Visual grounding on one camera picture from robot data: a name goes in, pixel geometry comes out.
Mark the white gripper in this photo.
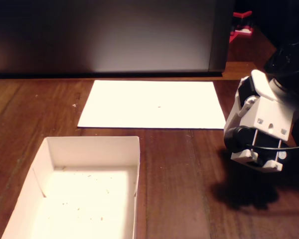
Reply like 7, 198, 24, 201
223, 69, 297, 140

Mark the white cardboard box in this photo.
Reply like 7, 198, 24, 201
1, 136, 141, 239

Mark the red plastic object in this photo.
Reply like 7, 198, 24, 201
229, 10, 255, 44

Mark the white paper sheet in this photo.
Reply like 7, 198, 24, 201
77, 79, 227, 129

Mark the large dark panel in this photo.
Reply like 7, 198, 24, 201
0, 0, 236, 78

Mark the black round wrist camera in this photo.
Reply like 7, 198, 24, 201
224, 125, 288, 173

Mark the black camera cable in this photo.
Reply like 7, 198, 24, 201
240, 143, 299, 151

